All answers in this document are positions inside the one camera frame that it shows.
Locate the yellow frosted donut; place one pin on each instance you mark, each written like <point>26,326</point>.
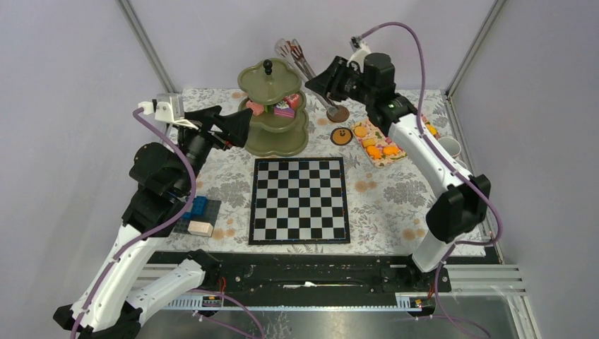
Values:
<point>432,130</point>

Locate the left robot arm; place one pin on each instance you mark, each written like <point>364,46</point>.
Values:
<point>166,174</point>

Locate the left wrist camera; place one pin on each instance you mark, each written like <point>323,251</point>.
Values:
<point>166,107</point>

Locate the pink cake slice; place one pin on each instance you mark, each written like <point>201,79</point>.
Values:
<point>293,101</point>

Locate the purple cake slice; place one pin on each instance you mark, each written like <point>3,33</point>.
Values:
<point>283,110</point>

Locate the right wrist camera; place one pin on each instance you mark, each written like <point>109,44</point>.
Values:
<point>360,50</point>

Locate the grey lego baseplate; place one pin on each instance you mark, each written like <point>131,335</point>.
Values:
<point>210,215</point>

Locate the floral serving tray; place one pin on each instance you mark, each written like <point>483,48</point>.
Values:
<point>381,142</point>

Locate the square orange cracker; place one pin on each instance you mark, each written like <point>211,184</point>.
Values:
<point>367,142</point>

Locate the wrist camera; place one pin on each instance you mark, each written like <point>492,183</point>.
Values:
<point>166,107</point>
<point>360,50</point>

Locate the wooden block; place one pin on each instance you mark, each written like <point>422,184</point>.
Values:
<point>202,229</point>

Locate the orange smiley face coaster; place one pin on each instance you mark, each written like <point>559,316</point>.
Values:
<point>341,136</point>

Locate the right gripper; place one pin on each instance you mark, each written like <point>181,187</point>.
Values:
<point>329,81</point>

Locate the dark brown round coaster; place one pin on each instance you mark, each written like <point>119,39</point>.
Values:
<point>337,113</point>

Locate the small pink mug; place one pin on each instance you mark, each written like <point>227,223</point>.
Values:
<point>461,163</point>

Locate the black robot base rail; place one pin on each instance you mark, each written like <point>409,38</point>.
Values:
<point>323,280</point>

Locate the blue lego brick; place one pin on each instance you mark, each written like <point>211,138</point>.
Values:
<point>197,208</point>

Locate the black white chessboard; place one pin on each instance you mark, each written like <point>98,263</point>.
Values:
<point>299,200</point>

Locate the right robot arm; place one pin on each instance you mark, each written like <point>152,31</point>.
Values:
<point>460,197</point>

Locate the round orange biscuit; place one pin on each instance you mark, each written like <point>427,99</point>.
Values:
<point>360,131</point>

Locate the floral tablecloth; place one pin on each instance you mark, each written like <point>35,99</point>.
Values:
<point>387,205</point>

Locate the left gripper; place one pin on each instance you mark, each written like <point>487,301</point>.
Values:
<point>235,126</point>

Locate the pink swirl roll cake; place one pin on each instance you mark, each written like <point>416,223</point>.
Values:
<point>257,109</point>

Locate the green three-tier dessert stand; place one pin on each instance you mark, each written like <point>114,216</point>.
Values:
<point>268,83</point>

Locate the large pink mug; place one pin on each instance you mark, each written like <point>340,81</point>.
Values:
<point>450,145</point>

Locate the orange fish cookie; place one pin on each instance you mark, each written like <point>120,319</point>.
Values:
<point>373,152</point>
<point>390,151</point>

